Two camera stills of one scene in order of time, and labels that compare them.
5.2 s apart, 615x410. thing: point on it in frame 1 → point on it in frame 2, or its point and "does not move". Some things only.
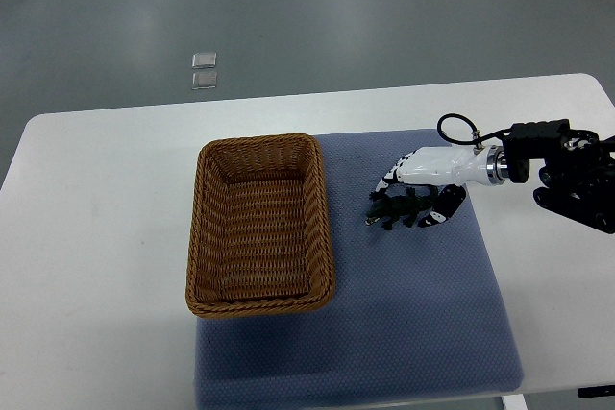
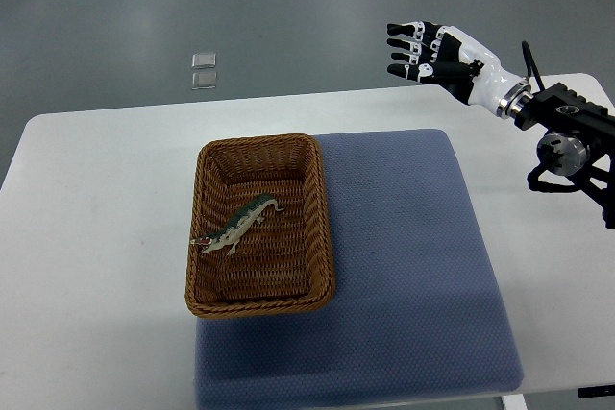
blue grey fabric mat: x=414 y=314 does not move
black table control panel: x=597 y=391 does not move
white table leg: x=515 y=401 does not move
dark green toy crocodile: x=407 y=206 → x=230 y=233
